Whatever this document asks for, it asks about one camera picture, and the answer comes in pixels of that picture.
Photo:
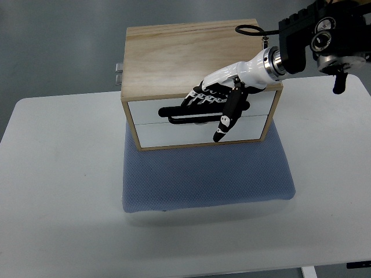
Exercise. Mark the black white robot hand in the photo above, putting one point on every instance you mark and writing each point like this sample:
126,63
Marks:
231,87

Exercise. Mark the white drawer black handle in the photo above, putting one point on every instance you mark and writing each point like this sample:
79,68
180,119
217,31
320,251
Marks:
146,111

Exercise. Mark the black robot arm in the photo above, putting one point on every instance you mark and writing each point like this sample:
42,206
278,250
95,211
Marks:
335,31

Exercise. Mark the white lower drawer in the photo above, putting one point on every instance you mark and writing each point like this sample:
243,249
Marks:
167,134

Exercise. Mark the wooden drawer cabinet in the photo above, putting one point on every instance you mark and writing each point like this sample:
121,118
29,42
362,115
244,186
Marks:
167,61

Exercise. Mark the blue grey fabric cushion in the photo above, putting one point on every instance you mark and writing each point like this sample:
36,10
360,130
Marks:
173,179

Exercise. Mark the metal clamp behind table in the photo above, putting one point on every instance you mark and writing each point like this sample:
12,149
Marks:
118,71

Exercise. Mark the white table leg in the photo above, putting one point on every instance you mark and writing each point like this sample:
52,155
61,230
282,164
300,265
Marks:
309,272

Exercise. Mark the black table control panel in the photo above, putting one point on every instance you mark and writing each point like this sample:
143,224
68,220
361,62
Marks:
357,265

